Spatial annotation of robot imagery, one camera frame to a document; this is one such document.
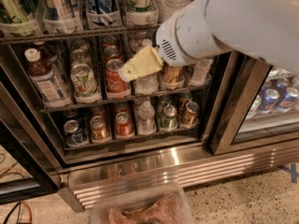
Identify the stainless steel fridge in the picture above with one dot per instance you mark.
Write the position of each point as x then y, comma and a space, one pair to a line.
119, 165

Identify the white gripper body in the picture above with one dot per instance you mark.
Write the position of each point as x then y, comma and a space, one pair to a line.
170, 44

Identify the tea bottle right middle shelf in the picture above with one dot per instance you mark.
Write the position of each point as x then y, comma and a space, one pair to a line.
198, 71

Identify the gold can bottom shelf right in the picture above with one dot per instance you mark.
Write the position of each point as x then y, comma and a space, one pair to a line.
190, 113

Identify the left open fridge door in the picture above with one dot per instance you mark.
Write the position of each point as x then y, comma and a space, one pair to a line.
26, 173

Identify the clear plastic container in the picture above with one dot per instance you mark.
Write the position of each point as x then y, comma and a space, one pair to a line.
165, 204

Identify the green can bottom shelf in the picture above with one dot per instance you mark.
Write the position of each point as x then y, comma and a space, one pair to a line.
168, 119

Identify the right glass fridge door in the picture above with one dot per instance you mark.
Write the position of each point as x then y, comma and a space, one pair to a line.
243, 123

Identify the green can shelf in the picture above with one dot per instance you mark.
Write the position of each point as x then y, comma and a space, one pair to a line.
18, 17
168, 119

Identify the gold can shelf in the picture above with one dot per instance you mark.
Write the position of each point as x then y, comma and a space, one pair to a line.
99, 129
172, 78
190, 113

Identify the water bottle middle shelf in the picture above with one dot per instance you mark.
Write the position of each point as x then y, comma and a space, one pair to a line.
148, 84

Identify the pepsi can behind glass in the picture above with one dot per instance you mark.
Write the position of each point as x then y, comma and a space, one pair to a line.
269, 99
287, 99

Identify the silver blue can top shelf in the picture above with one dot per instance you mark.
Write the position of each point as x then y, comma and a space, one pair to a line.
62, 16

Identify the blue white can top shelf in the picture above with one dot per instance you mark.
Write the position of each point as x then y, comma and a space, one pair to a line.
101, 13

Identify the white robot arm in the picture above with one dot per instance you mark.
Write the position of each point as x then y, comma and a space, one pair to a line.
266, 30

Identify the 7up can middle shelf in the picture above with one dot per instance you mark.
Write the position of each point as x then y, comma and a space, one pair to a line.
85, 85

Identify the blue pepsi can bottom shelf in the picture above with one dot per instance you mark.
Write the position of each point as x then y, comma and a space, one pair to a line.
75, 135

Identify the red can bottom shelf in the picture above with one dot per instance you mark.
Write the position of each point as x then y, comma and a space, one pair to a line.
124, 125

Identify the gold can middle shelf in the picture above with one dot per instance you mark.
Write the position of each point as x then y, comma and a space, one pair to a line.
172, 78

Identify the gold can bottom shelf left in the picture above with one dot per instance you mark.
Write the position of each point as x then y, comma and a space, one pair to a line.
99, 129

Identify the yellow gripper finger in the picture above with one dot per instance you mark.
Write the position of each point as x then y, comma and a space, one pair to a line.
146, 62

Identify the green can top shelf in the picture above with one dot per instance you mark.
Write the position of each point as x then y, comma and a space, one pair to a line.
18, 17

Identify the red coca-cola can middle shelf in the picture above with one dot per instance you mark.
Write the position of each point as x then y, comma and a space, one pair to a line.
116, 87

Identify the tea bottle shelf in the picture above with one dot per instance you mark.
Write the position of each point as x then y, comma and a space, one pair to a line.
198, 71
47, 79

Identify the water bottle bottom shelf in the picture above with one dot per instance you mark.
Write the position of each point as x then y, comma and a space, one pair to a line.
146, 124

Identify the tea bottle left middle shelf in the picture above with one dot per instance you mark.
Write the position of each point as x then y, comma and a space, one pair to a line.
47, 79

